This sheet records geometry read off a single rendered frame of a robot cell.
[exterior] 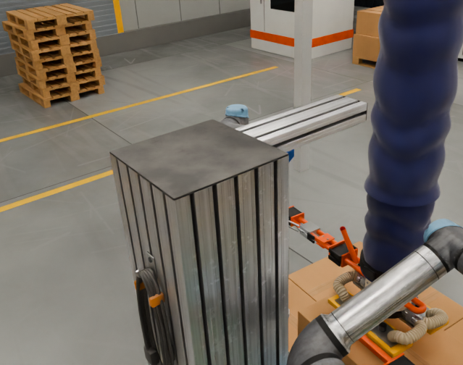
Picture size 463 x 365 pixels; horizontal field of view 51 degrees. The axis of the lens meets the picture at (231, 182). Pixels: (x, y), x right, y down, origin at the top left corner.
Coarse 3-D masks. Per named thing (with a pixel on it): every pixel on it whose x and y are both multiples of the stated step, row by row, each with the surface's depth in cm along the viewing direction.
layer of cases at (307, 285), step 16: (304, 272) 290; (320, 272) 289; (336, 272) 289; (288, 288) 279; (304, 288) 278; (320, 288) 277; (432, 288) 272; (288, 304) 267; (304, 304) 267; (432, 304) 261; (448, 304) 261; (288, 320) 257; (288, 336) 247
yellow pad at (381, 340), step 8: (336, 296) 194; (352, 296) 193; (336, 304) 190; (384, 320) 182; (376, 328) 178; (384, 328) 175; (392, 328) 177; (368, 336) 177; (376, 336) 175; (384, 336) 174; (384, 344) 172; (392, 344) 171; (400, 344) 171; (392, 352) 168; (400, 352) 169
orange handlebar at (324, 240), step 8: (312, 232) 213; (320, 232) 213; (320, 240) 207; (328, 240) 207; (328, 248) 204; (352, 264) 193; (360, 272) 189; (408, 304) 171; (416, 304) 173; (424, 304) 171; (416, 312) 169; (368, 344) 157; (376, 352) 154; (384, 352) 153; (384, 360) 152
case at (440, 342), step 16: (352, 288) 217; (320, 304) 209; (304, 320) 204; (400, 320) 198; (432, 336) 190; (448, 336) 190; (352, 352) 185; (368, 352) 185; (416, 352) 184; (432, 352) 183; (448, 352) 183
